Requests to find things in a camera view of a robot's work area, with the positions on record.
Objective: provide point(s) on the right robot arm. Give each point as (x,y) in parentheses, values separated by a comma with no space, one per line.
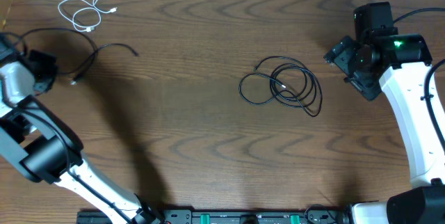
(381,60)

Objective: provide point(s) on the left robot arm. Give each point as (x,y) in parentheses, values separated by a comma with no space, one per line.
(41,147)

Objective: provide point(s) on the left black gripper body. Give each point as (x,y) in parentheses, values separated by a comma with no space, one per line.
(43,65)

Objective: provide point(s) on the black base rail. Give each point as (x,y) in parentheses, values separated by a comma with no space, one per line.
(243,217)

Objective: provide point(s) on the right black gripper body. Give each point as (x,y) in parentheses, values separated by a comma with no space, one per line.
(348,58)

